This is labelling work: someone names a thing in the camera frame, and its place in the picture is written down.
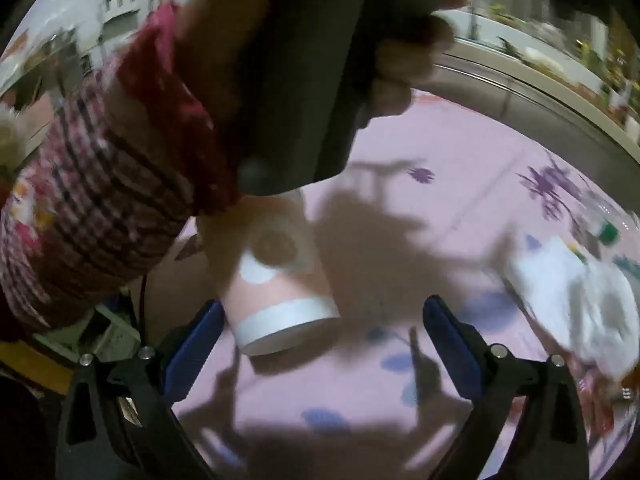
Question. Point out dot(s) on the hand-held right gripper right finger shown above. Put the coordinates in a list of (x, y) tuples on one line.
[(452, 350)]

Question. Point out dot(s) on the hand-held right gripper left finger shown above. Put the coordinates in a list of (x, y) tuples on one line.
[(192, 355)]

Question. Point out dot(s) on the pink paper cup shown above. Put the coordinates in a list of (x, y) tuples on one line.
[(275, 285)]

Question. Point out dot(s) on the person's left forearm plaid sleeve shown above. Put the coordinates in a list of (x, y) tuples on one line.
[(100, 175)]

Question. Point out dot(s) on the person's left hand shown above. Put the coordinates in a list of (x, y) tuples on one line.
[(405, 60)]

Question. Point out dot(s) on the white crumpled plastic bag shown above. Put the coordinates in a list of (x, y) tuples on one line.
[(590, 300)]

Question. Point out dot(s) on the pink floral tablecloth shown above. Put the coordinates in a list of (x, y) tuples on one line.
[(400, 210)]

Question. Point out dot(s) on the metal sink faucet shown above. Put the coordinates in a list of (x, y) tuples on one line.
[(467, 5)]

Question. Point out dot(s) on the clear plastic bottle green cap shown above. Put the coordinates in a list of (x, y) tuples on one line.
[(605, 225)]

